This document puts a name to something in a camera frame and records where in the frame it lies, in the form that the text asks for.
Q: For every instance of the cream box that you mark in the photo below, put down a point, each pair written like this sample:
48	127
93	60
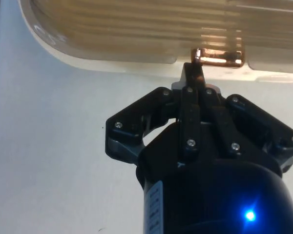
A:
63	56

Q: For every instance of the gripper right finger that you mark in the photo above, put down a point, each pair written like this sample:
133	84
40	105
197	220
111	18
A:
254	117

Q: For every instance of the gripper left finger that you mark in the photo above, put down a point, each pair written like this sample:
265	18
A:
190	117

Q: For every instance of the rounded box lid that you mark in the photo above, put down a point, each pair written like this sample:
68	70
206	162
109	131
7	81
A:
127	29

